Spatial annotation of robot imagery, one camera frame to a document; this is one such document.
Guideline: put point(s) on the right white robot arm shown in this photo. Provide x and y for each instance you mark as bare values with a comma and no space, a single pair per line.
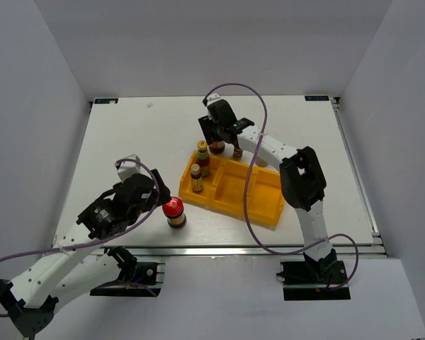
302,180

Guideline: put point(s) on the red-lid sauce jar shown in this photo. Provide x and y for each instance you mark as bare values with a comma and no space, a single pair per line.
217,147
174,212

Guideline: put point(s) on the aluminium table rail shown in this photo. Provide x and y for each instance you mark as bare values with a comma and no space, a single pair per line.
374,251

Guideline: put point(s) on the black-cap spice jar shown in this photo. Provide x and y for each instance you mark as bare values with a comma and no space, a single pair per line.
237,153

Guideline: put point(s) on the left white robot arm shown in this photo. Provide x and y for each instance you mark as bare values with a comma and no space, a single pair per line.
32,298

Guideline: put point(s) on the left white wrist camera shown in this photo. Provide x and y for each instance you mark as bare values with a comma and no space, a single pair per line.
127,169

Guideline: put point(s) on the blue table label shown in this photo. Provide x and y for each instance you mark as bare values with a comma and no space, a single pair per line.
105,101
316,98

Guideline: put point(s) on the left blue table label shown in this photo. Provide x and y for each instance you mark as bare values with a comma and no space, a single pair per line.
105,101

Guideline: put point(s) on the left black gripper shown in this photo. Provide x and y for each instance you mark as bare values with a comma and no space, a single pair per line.
164,196

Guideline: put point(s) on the pink-cap spice shaker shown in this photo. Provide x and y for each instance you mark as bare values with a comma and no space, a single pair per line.
260,162

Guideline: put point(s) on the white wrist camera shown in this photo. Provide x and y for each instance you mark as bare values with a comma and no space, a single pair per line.
127,169
211,98

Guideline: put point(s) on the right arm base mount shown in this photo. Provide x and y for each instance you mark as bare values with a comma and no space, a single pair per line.
300,284

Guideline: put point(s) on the yellow-cap green-label sauce bottle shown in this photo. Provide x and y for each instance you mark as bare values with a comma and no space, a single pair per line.
203,158

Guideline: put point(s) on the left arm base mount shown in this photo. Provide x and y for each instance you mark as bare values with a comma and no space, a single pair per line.
137,278

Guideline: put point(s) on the small yellow-label oil bottle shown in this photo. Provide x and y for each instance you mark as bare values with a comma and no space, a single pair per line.
196,179

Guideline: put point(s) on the right blue table label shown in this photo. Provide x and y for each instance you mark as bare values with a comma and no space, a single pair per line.
316,98

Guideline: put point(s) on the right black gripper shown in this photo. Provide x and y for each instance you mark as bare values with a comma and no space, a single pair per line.
206,125

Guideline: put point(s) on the yellow three-compartment bin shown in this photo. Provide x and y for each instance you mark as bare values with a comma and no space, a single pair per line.
223,191

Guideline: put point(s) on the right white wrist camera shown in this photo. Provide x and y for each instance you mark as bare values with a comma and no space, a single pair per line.
211,98

